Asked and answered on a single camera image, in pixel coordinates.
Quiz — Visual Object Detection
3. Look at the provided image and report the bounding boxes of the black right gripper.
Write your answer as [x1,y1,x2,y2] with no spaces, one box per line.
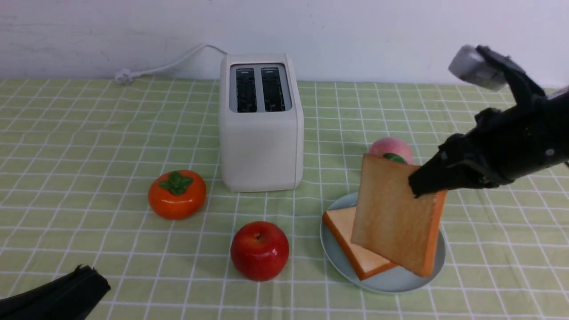
[408,91,568,198]

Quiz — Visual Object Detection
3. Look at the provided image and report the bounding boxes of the toast slice slot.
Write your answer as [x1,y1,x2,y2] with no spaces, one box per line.
[350,154,447,277]
[322,206,398,281]

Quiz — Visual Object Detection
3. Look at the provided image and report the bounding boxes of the pink peach with leaf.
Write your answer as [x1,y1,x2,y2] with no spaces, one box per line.
[369,136,414,164]

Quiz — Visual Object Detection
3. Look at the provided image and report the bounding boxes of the light blue plate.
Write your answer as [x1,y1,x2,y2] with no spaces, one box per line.
[320,192,446,294]

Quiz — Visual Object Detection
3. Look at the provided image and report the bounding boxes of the white two-slot toaster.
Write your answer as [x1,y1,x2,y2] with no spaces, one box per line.
[219,53,304,193]

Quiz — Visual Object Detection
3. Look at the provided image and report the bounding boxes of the red apple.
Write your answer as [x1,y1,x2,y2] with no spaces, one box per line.
[230,221,290,282]

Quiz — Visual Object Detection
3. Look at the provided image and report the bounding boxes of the orange persimmon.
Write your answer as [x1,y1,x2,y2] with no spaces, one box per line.
[148,170,207,220]

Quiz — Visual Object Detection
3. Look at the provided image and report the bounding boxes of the green checkered tablecloth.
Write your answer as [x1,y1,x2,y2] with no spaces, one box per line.
[0,78,569,320]

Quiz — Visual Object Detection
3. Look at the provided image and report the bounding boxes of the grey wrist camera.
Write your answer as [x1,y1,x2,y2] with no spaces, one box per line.
[448,44,506,91]

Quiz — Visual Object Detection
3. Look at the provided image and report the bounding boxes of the white toaster power cable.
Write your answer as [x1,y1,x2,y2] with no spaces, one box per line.
[115,43,229,85]

